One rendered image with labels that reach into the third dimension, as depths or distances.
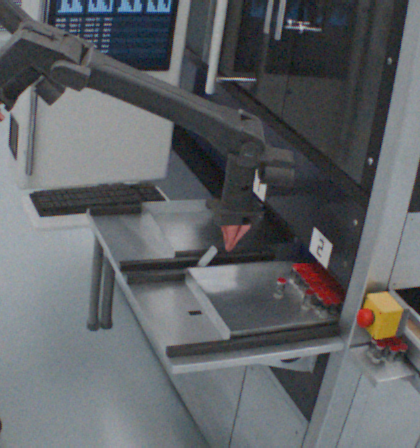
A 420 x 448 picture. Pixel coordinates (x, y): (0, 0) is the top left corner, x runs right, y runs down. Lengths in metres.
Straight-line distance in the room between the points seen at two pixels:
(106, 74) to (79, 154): 1.05
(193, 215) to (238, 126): 0.75
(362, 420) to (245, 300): 0.43
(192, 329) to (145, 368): 1.34
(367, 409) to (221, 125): 0.84
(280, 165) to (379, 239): 0.26
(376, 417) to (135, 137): 1.12
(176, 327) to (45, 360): 1.37
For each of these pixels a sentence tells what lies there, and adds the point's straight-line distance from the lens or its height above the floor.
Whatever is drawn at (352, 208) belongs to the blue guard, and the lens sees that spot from 1.71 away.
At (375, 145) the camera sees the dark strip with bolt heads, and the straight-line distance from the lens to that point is 1.63.
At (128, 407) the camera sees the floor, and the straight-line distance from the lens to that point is 2.85.
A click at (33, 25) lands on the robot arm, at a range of 1.40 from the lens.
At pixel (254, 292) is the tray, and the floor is 0.88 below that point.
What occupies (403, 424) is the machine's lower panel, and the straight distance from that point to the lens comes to 2.09.
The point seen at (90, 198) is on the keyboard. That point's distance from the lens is 2.35.
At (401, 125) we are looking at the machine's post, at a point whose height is 1.39.
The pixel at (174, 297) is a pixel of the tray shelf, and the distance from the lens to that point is 1.82.
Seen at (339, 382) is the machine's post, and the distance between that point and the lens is 1.83.
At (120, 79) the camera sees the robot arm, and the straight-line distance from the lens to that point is 1.40.
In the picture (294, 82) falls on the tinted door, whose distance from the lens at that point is 1.94.
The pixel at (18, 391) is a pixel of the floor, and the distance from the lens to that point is 2.88.
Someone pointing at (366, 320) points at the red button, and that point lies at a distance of 1.64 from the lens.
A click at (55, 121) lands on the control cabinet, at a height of 1.02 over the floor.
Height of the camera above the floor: 1.84
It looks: 26 degrees down
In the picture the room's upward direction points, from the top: 9 degrees clockwise
